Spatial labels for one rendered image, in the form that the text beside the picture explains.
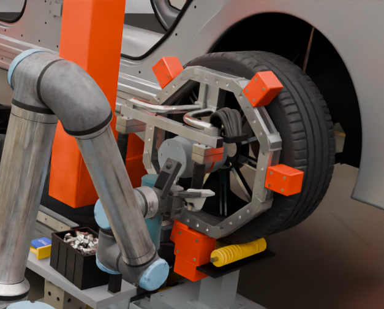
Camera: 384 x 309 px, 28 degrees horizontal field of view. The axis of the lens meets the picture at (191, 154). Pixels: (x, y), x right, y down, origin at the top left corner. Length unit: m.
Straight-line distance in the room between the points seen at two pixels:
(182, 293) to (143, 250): 1.04
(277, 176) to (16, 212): 0.88
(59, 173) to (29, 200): 1.08
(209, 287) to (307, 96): 0.81
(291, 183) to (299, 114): 0.23
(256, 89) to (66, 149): 0.82
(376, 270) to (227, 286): 1.42
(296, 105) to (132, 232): 0.81
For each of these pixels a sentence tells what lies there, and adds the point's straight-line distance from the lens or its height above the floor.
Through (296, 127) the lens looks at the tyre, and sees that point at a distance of 2.43.
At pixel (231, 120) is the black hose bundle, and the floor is 1.02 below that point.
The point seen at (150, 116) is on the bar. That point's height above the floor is 0.98.
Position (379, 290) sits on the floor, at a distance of 3.89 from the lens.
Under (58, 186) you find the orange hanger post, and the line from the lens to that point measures 2.93.
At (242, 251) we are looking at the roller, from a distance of 2.67.
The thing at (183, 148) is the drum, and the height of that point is 0.90.
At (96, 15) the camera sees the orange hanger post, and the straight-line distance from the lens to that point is 2.72.
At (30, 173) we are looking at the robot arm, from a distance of 1.82.
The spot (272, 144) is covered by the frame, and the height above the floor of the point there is 0.95.
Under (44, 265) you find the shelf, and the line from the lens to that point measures 2.59.
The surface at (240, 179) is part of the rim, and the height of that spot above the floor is 0.77.
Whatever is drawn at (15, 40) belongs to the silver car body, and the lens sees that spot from 4.00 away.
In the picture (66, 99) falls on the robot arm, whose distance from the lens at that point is 1.69.
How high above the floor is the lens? 1.56
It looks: 16 degrees down
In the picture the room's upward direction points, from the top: 7 degrees clockwise
